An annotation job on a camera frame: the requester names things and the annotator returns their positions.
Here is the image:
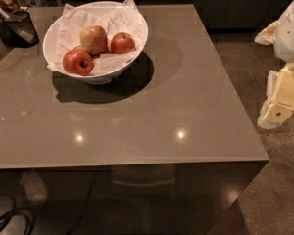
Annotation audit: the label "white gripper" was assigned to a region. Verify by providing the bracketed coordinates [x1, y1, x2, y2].
[254, 0, 294, 130]

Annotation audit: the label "red apple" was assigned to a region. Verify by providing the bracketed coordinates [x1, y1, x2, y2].
[62, 48, 94, 76]
[111, 32, 136, 54]

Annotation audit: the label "yellow-red apple middle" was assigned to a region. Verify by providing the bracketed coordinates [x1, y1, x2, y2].
[79, 25, 108, 55]

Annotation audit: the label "white bowl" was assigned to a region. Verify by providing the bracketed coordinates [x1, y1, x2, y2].
[42, 0, 149, 85]

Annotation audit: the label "white paper liner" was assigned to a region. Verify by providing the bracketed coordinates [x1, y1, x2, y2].
[43, 0, 148, 84]

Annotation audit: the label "black mesh basket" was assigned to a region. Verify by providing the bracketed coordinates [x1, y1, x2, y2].
[4, 11, 39, 48]

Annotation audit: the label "black cables on floor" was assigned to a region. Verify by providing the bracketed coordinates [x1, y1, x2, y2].
[0, 194, 35, 235]

